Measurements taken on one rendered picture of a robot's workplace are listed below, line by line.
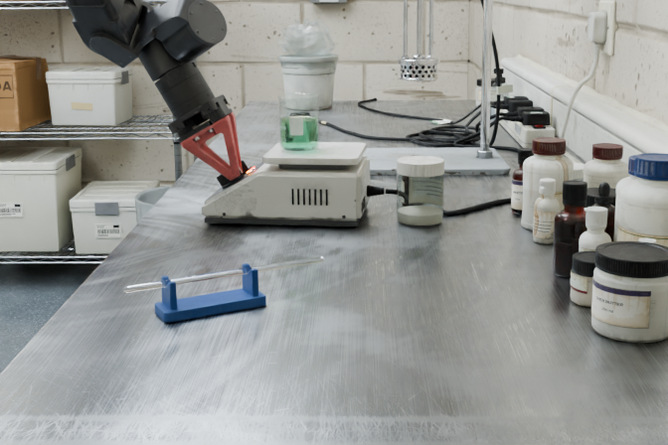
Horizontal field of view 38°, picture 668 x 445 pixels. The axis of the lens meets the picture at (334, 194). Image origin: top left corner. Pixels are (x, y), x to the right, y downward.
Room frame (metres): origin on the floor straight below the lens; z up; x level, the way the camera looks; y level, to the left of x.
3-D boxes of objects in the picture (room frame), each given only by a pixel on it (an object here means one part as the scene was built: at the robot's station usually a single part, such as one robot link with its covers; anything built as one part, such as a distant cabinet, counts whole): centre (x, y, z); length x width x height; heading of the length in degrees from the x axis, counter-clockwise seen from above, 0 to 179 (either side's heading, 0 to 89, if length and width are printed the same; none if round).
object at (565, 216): (0.96, -0.24, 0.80); 0.04 x 0.04 x 0.10
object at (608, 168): (1.16, -0.33, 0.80); 0.06 x 0.06 x 0.10
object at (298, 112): (1.22, 0.04, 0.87); 0.06 x 0.05 x 0.08; 21
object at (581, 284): (0.87, -0.24, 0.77); 0.04 x 0.04 x 0.04
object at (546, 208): (1.09, -0.24, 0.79); 0.03 x 0.03 x 0.07
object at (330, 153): (1.22, 0.02, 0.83); 0.12 x 0.12 x 0.01; 82
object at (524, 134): (1.89, -0.37, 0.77); 0.40 x 0.06 x 0.04; 178
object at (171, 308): (0.86, 0.12, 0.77); 0.10 x 0.03 x 0.04; 118
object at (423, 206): (1.18, -0.11, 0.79); 0.06 x 0.06 x 0.08
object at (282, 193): (1.22, 0.05, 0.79); 0.22 x 0.13 x 0.08; 82
